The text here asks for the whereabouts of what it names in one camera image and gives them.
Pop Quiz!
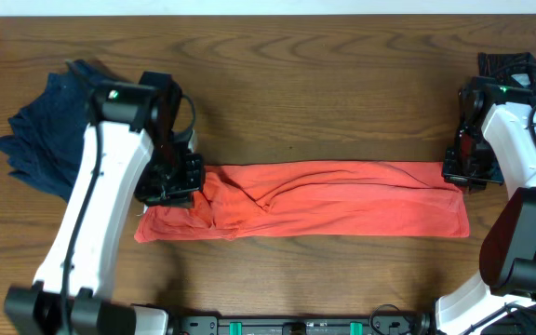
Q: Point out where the black patterned garment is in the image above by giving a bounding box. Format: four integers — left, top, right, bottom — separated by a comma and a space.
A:
477, 52, 536, 97

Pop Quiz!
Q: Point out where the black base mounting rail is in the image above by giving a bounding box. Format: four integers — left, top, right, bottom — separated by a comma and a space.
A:
167, 304, 437, 335

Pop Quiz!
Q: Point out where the red soccer t-shirt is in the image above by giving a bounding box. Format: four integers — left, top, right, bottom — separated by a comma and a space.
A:
134, 161, 470, 243

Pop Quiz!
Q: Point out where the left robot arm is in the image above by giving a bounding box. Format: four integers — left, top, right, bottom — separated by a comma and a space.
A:
4, 72, 205, 334

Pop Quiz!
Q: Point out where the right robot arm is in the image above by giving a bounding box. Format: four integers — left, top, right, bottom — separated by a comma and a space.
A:
435, 76, 536, 334

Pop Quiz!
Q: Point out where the folded navy blue shirt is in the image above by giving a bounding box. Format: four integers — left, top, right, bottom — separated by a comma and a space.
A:
0, 60, 120, 201

